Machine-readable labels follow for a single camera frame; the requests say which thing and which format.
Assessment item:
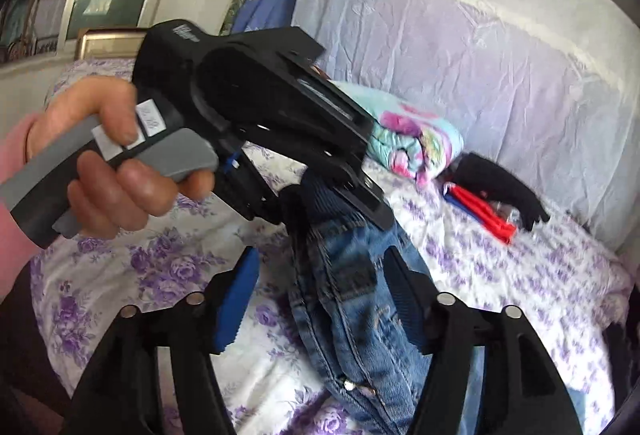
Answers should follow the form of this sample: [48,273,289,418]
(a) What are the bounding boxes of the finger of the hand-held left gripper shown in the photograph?
[215,142,307,227]

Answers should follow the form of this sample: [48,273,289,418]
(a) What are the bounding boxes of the person's left forearm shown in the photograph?
[0,112,47,298]

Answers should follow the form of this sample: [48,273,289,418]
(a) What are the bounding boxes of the purple floral bedspread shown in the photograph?
[30,60,633,435]

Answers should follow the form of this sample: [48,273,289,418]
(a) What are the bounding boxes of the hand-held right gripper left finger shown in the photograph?
[65,245,262,435]

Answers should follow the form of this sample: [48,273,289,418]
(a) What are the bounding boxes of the blue denim pants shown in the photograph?
[287,170,487,435]

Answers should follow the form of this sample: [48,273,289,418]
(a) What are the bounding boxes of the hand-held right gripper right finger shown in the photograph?
[382,245,583,435]

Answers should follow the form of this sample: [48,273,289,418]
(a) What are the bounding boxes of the black cloth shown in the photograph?
[442,152,552,233]

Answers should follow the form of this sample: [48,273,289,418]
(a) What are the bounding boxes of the person's left hand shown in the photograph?
[25,76,218,238]

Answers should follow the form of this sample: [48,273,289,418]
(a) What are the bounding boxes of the folded pastel tie-dye blanket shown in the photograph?
[334,82,464,187]

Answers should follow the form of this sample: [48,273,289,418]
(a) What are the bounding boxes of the red and blue cloth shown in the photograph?
[442,182,518,246]

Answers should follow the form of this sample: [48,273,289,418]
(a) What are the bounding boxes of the grey patterned cloth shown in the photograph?
[492,202,524,229]

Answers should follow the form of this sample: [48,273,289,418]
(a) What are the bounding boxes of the gold frame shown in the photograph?
[75,28,148,62]

